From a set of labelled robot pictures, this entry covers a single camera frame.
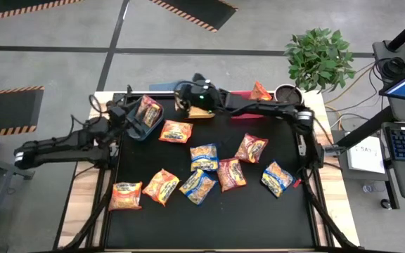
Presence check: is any orange chicken ramen packet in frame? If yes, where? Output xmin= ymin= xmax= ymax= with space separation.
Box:
xmin=141 ymin=168 xmax=181 ymax=207
xmin=158 ymin=119 xmax=194 ymax=144
xmin=108 ymin=181 xmax=143 ymax=212
xmin=248 ymin=80 xmax=273 ymax=102

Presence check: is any blue soy sauce ramen packet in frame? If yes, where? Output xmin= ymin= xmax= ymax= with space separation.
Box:
xmin=178 ymin=168 xmax=217 ymax=206
xmin=260 ymin=161 xmax=295 ymax=198
xmin=189 ymin=143 xmax=220 ymax=173

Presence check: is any black hazard-striped floor mat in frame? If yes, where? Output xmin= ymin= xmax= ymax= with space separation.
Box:
xmin=148 ymin=0 xmax=238 ymax=34
xmin=0 ymin=0 xmax=84 ymax=24
xmin=0 ymin=85 xmax=45 ymax=138

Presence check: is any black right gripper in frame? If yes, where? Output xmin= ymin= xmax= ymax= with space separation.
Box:
xmin=180 ymin=79 xmax=224 ymax=113

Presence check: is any black table mat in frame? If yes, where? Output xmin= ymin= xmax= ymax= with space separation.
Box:
xmin=104 ymin=93 xmax=316 ymax=249

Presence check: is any blue plastic bin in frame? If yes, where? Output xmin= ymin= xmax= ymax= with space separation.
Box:
xmin=124 ymin=95 xmax=165 ymax=141

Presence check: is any coiled black cable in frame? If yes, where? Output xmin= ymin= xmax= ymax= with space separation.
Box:
xmin=378 ymin=56 xmax=405 ymax=84

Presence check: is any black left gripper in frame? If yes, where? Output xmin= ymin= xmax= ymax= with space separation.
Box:
xmin=107 ymin=102 xmax=147 ymax=138

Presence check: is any red plastic bin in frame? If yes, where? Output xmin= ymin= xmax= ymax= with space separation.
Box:
xmin=227 ymin=90 xmax=269 ymax=120

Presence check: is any black slanted stand pole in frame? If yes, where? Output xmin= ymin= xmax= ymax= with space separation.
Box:
xmin=339 ymin=105 xmax=395 ymax=148

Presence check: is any green leafy plant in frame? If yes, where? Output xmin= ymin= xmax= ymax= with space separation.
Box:
xmin=284 ymin=27 xmax=356 ymax=101

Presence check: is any white paper sheet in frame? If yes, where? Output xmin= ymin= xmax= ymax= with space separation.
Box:
xmin=348 ymin=135 xmax=387 ymax=174

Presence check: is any black rig frame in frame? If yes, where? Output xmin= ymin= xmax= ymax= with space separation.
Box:
xmin=53 ymin=83 xmax=365 ymax=253

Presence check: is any red beef ramen packet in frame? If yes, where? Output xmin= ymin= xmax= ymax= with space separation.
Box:
xmin=234 ymin=133 xmax=269 ymax=164
xmin=134 ymin=94 xmax=164 ymax=128
xmin=216 ymin=157 xmax=248 ymax=193

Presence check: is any grey cylindrical cup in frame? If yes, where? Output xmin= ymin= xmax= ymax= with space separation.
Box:
xmin=274 ymin=83 xmax=304 ymax=106

